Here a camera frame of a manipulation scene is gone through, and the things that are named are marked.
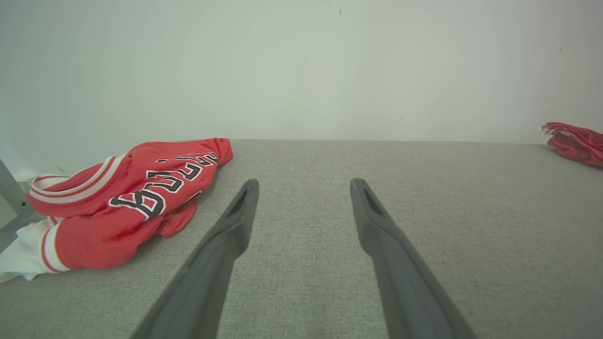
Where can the red Bulls 23 jersey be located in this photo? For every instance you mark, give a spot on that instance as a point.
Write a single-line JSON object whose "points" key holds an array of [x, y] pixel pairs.
{"points": [[94, 235]]}

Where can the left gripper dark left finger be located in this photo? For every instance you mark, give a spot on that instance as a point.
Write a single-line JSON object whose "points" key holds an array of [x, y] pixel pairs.
{"points": [[202, 292]]}

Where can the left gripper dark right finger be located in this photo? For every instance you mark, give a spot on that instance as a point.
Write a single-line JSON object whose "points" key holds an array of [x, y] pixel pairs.
{"points": [[410, 292]]}

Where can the plain red shorts white trim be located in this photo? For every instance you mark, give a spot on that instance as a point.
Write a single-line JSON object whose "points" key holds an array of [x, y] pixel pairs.
{"points": [[579, 143]]}

